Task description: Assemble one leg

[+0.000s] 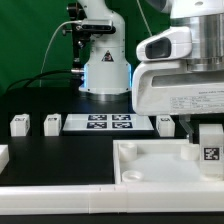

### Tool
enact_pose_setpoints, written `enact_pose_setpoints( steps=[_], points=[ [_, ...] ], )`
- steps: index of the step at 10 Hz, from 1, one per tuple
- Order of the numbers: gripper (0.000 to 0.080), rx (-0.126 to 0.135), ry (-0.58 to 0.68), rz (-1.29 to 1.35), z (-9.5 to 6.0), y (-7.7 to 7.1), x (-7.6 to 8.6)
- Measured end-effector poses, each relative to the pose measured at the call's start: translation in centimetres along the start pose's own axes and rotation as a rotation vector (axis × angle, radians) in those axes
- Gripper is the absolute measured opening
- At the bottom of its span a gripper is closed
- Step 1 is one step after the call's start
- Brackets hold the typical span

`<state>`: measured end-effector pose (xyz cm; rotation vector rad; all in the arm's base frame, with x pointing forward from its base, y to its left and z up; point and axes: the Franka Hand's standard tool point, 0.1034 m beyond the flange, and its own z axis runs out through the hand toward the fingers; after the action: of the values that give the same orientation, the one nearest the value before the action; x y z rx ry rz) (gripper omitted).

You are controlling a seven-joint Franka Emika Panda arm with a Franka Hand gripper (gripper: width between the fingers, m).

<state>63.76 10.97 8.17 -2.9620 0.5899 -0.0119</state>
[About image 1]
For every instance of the silver camera on base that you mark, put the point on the silver camera on base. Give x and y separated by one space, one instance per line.
100 26

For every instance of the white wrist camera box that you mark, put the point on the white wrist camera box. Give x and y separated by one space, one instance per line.
173 43

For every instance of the white part at left edge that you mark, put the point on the white part at left edge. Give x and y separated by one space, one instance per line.
4 157

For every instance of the white L-shaped obstacle fence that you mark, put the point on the white L-shaped obstacle fence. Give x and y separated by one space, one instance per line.
124 198

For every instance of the white plate with AprilTags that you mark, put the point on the white plate with AprilTags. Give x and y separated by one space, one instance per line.
107 122

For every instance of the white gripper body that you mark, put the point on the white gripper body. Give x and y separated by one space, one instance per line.
167 88

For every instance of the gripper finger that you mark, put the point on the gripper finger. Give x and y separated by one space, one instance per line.
189 127

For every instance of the white square tabletop part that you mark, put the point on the white square tabletop part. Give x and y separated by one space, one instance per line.
156 161

